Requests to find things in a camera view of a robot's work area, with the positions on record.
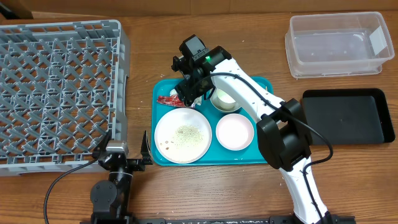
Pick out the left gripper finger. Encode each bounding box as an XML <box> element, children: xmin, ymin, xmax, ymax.
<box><xmin>141</xmin><ymin>131</ymin><xmax>153</xmax><ymax>165</ymax></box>
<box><xmin>92</xmin><ymin>131</ymin><xmax>112</xmax><ymax>157</ymax></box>

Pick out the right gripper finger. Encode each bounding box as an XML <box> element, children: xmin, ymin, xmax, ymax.
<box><xmin>184</xmin><ymin>92</ymin><xmax>199</xmax><ymax>107</ymax></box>
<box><xmin>174</xmin><ymin>80</ymin><xmax>188</xmax><ymax>103</ymax></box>

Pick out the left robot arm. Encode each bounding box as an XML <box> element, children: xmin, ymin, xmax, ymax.
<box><xmin>90</xmin><ymin>132</ymin><xmax>153</xmax><ymax>223</ymax></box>

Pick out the grey metal bowl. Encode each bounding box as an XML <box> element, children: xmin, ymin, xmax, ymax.
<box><xmin>210</xmin><ymin>88</ymin><xmax>241</xmax><ymax>113</ymax></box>

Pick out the white cup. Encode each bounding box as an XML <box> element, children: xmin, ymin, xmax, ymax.
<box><xmin>216</xmin><ymin>88</ymin><xmax>236</xmax><ymax>110</ymax></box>

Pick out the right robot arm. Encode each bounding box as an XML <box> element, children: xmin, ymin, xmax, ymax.
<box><xmin>171</xmin><ymin>35</ymin><xmax>333</xmax><ymax>223</ymax></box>

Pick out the teal serving tray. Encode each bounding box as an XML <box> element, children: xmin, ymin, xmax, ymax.
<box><xmin>150</xmin><ymin>78</ymin><xmax>266</xmax><ymax>166</ymax></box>

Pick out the large white plate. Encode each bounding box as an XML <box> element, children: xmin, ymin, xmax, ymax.
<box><xmin>154</xmin><ymin>108</ymin><xmax>212</xmax><ymax>164</ymax></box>

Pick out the grey plastic dish rack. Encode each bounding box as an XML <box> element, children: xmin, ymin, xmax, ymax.
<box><xmin>1</xmin><ymin>19</ymin><xmax>131</xmax><ymax>176</ymax></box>

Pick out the red sauce packet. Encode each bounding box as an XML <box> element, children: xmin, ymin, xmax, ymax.
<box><xmin>157</xmin><ymin>94</ymin><xmax>196</xmax><ymax>108</ymax></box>

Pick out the white napkin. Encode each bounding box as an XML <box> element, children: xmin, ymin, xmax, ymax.
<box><xmin>170</xmin><ymin>89</ymin><xmax>202</xmax><ymax>108</ymax></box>

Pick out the small white bowl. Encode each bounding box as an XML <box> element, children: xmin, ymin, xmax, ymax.
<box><xmin>216</xmin><ymin>113</ymin><xmax>254</xmax><ymax>151</ymax></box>

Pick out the black plastic tray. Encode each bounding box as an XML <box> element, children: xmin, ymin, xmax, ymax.
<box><xmin>302</xmin><ymin>88</ymin><xmax>396</xmax><ymax>145</ymax></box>

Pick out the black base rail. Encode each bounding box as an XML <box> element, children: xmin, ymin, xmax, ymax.
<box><xmin>80</xmin><ymin>215</ymin><xmax>357</xmax><ymax>224</ymax></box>

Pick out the clear plastic waste bin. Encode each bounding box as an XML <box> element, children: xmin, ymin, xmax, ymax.
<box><xmin>285</xmin><ymin>12</ymin><xmax>395</xmax><ymax>78</ymax></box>

